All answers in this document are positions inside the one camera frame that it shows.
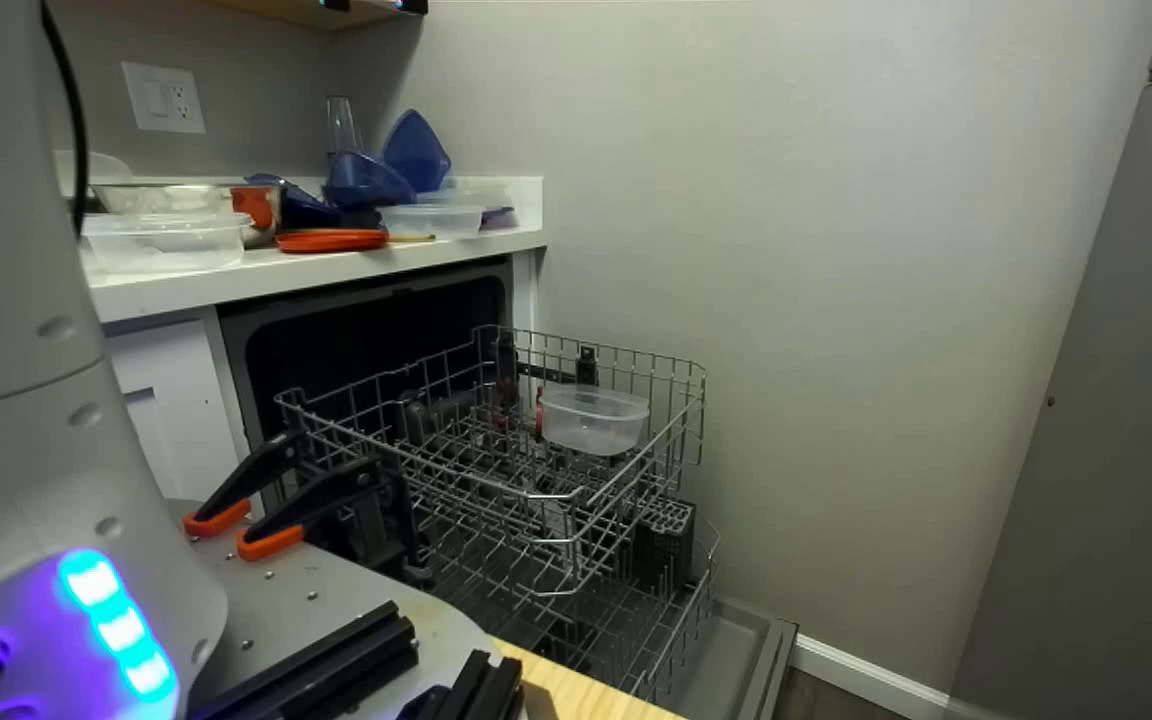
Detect clear plastic bowl container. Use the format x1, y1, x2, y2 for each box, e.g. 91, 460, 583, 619
540, 384, 649, 455

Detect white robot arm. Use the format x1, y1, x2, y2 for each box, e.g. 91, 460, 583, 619
0, 0, 230, 720

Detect open dishwasher door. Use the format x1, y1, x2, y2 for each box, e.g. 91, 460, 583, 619
632, 597, 791, 720

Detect black cutlery basket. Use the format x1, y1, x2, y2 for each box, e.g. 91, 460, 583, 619
632, 501, 696, 589

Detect orange plastic lid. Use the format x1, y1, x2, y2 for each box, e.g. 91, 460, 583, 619
278, 229, 387, 255

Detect black extrusion rails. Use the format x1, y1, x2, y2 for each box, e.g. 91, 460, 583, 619
190, 600, 422, 720

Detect white countertop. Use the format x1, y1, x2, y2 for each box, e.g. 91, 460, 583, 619
86, 176, 544, 324

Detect clear container on counter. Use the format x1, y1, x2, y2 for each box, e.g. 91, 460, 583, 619
86, 214, 248, 272

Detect stainless refrigerator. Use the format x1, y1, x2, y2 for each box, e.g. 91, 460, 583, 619
950, 64, 1152, 720

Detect upper wire dishwasher rack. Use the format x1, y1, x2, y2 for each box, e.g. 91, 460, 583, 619
278, 330, 705, 597

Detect wire dishwasher rack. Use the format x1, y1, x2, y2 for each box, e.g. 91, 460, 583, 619
423, 515, 714, 695
278, 330, 705, 597

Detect lower wire dishwasher rack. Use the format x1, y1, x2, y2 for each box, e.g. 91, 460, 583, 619
423, 515, 714, 695

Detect white wall outlet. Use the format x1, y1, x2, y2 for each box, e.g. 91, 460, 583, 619
126, 59, 204, 138

